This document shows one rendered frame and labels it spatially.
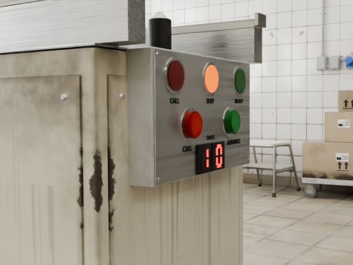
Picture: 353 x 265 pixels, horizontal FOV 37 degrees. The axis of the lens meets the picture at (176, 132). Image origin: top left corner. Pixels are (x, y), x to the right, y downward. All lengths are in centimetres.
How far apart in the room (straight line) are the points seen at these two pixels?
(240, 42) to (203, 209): 24
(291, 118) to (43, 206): 455
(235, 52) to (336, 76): 416
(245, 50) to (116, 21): 29
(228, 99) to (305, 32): 437
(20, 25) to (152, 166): 20
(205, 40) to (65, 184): 35
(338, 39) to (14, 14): 444
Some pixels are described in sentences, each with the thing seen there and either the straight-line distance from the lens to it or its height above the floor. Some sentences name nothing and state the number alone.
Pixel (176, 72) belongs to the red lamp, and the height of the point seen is 81.
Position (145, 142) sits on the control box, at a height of 74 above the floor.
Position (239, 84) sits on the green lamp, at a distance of 68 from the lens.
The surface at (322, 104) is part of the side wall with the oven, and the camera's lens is 492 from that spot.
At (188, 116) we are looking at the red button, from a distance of 56.
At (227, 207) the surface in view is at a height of 64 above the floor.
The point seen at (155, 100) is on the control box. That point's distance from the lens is 51.
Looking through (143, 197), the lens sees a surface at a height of 68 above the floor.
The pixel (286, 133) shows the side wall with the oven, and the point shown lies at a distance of 505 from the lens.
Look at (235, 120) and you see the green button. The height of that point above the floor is 76.
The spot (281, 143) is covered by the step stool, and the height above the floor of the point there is 44.
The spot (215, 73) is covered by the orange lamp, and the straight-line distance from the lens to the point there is 62.
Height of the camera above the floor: 78
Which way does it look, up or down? 3 degrees down
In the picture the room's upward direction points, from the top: straight up
